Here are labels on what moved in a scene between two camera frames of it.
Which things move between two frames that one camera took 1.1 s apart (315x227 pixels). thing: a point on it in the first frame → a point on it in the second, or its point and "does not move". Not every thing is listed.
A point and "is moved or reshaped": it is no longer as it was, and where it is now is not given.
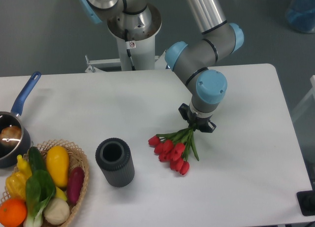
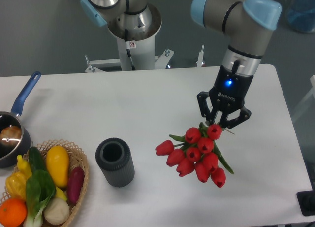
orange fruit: [13, 212] does not move
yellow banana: [60, 194] does not move
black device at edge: [306, 200] does not move
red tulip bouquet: [173, 147] is moved or reshaped
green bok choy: [40, 189] does not move
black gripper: [197, 123] → [228, 94]
